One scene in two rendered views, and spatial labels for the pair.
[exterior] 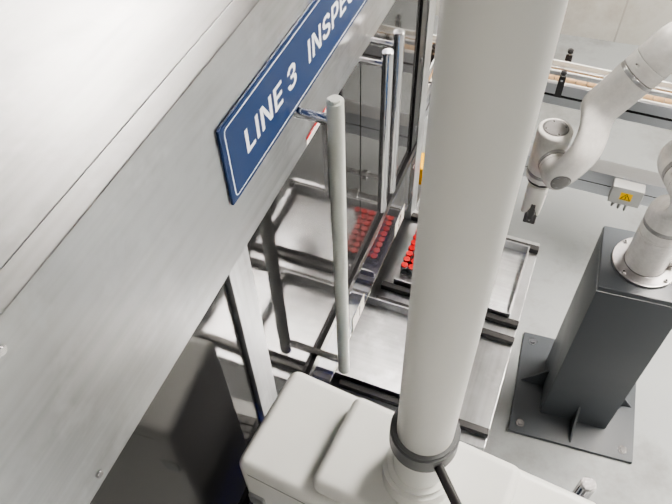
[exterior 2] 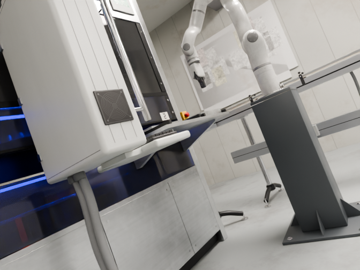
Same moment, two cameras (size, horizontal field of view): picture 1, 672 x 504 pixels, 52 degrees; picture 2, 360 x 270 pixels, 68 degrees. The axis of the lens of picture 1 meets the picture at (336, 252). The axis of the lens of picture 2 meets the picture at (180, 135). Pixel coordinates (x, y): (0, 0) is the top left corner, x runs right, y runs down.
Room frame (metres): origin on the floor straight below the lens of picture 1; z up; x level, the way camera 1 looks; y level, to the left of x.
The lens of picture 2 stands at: (-0.58, -0.68, 0.73)
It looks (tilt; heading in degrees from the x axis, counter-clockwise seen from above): 4 degrees up; 13
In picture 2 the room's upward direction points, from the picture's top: 21 degrees counter-clockwise
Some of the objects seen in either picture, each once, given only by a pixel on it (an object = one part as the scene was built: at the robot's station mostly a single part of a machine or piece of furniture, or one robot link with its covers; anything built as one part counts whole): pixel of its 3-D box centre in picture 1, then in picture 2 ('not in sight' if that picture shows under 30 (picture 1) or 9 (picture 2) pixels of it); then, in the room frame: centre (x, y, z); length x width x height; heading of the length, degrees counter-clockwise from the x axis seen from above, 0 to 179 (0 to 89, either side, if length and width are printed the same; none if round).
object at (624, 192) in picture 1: (626, 193); (310, 132); (1.85, -1.17, 0.50); 0.12 x 0.05 x 0.09; 67
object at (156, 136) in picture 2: not in sight; (135, 148); (0.52, -0.22, 0.82); 0.40 x 0.14 x 0.02; 61
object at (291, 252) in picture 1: (316, 250); not in sight; (0.82, 0.04, 1.51); 0.47 x 0.01 x 0.59; 157
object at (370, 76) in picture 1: (392, 105); (132, 55); (1.23, -0.14, 1.51); 0.43 x 0.01 x 0.59; 157
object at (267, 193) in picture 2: not in sight; (272, 190); (2.12, -0.70, 0.07); 0.50 x 0.08 x 0.14; 157
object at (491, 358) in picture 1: (431, 311); (174, 131); (1.08, -0.27, 0.87); 0.70 x 0.48 x 0.02; 157
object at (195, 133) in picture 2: not in sight; (199, 135); (1.31, -0.37, 0.80); 0.34 x 0.03 x 0.13; 67
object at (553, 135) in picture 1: (550, 149); (189, 51); (1.23, -0.53, 1.35); 0.09 x 0.08 x 0.13; 0
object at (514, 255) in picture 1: (462, 265); (192, 121); (1.22, -0.37, 0.90); 0.34 x 0.26 x 0.04; 66
